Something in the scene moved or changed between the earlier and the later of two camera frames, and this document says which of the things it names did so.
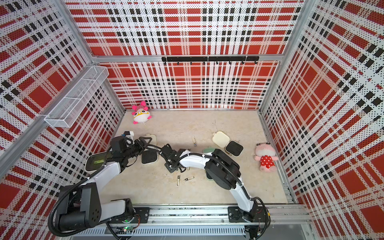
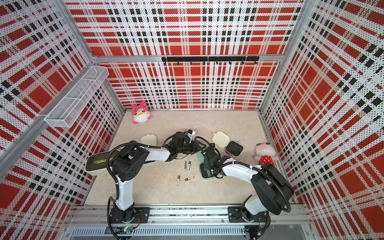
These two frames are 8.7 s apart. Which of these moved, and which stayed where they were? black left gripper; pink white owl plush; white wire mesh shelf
Moved: black left gripper
Stayed: pink white owl plush; white wire mesh shelf
